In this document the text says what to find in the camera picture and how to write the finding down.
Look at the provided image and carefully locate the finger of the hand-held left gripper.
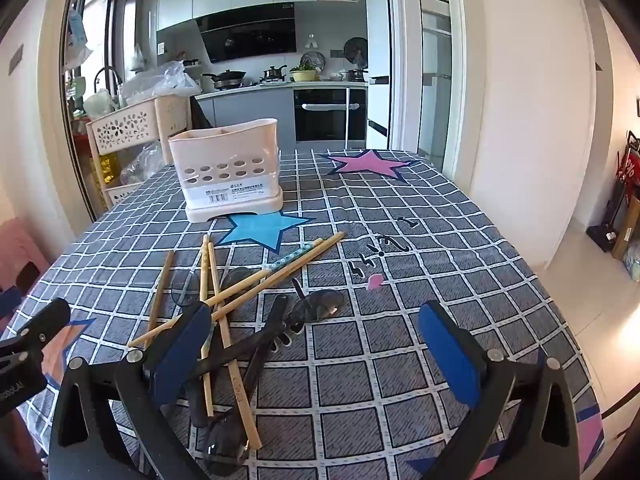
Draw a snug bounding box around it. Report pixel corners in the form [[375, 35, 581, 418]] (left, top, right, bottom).
[[0, 298, 71, 361]]

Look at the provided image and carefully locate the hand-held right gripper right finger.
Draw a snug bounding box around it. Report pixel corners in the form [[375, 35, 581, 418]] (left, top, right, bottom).
[[418, 300, 597, 480]]

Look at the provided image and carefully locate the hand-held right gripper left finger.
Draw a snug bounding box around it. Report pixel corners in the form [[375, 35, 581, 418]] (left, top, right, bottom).
[[47, 301, 215, 480]]

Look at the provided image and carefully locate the cream plastic utensil holder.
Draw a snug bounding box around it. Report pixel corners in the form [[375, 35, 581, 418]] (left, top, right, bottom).
[[167, 118, 285, 224]]

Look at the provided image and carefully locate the pink chair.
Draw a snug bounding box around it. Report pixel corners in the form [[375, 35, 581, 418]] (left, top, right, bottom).
[[0, 217, 51, 297]]

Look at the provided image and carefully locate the grey checked star tablecloth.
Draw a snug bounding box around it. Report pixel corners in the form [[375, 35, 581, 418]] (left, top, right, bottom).
[[0, 149, 607, 480]]

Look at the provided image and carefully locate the crumpled clear plastic bag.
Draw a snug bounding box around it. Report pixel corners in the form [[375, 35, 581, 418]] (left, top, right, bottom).
[[120, 141, 165, 186]]

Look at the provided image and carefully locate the cream plastic basket rack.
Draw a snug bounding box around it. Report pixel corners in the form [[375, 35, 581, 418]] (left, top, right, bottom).
[[86, 94, 194, 207]]

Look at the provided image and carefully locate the black upright vacuum cleaner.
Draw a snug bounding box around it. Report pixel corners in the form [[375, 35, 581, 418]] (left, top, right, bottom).
[[586, 130, 640, 254]]

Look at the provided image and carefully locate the black cloth on chair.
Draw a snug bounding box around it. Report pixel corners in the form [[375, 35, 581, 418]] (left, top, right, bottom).
[[189, 95, 217, 129]]

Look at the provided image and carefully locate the kitchen faucet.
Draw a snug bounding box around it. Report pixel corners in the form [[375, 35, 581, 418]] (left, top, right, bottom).
[[94, 66, 124, 111]]

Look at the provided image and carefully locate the clear plastic bag pile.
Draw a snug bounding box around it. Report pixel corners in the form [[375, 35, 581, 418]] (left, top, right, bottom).
[[120, 60, 202, 107]]

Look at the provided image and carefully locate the black built-in oven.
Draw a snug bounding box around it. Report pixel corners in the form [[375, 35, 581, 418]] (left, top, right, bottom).
[[293, 87, 368, 144]]

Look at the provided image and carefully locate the black wok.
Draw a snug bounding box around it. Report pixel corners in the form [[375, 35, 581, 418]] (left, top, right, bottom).
[[202, 70, 247, 91]]

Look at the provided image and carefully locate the hanging white plastic bag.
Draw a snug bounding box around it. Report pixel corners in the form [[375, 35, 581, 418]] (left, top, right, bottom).
[[64, 7, 94, 69]]

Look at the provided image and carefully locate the green vegetable bowl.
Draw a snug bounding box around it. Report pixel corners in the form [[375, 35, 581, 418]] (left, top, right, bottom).
[[290, 63, 321, 83]]

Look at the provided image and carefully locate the white refrigerator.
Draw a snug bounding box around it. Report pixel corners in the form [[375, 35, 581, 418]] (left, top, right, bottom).
[[365, 0, 394, 151]]

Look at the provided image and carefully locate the black range hood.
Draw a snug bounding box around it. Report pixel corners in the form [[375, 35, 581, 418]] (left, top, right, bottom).
[[195, 2, 297, 64]]

